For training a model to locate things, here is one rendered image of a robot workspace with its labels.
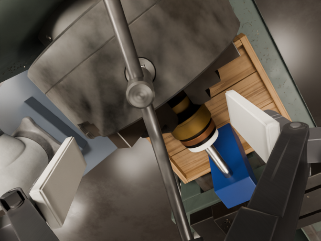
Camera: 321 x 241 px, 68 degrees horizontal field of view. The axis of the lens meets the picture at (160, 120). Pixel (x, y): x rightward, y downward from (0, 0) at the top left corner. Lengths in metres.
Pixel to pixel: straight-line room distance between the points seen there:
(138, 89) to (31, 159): 0.68
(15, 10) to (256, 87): 0.55
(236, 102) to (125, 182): 1.92
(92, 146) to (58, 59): 0.68
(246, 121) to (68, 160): 0.13
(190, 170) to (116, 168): 1.26
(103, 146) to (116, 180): 1.16
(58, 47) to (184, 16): 0.14
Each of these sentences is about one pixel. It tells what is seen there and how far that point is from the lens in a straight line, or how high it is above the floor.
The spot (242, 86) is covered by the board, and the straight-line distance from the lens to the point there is 0.66.
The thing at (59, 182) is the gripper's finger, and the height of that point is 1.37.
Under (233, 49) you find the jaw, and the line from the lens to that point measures 0.39.
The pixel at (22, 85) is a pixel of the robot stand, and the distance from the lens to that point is 0.94.
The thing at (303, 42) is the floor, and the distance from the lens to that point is 1.67.
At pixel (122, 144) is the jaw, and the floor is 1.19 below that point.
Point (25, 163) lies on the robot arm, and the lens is 0.82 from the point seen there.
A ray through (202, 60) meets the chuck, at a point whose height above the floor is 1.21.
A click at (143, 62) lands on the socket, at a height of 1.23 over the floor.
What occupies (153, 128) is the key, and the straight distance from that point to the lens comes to 0.21.
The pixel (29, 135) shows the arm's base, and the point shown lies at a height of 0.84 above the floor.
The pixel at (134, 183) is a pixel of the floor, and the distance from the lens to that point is 2.06.
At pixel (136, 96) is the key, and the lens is 0.18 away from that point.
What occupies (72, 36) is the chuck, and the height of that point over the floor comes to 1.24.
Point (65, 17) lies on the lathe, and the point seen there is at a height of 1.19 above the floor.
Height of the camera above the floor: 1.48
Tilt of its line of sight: 62 degrees down
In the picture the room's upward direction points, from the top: 171 degrees counter-clockwise
